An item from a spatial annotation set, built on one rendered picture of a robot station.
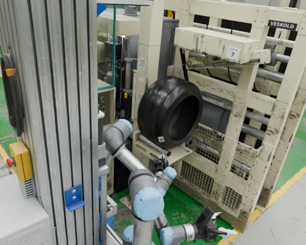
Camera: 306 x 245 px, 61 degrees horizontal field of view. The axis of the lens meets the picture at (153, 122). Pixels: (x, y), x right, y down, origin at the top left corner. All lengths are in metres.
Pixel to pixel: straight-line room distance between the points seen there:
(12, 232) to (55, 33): 0.71
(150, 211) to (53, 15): 0.75
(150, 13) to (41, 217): 1.50
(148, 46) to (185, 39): 0.30
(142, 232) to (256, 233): 1.94
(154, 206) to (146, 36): 1.37
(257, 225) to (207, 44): 1.90
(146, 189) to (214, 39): 1.29
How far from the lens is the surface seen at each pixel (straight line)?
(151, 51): 2.08
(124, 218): 2.78
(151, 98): 1.92
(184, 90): 1.93
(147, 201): 1.02
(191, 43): 2.13
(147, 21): 2.06
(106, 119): 2.40
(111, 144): 1.44
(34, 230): 1.17
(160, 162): 1.74
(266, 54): 2.04
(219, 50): 1.99
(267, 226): 3.09
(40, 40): 0.89
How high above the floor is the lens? 2.05
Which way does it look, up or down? 27 degrees down
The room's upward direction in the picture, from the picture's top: 6 degrees clockwise
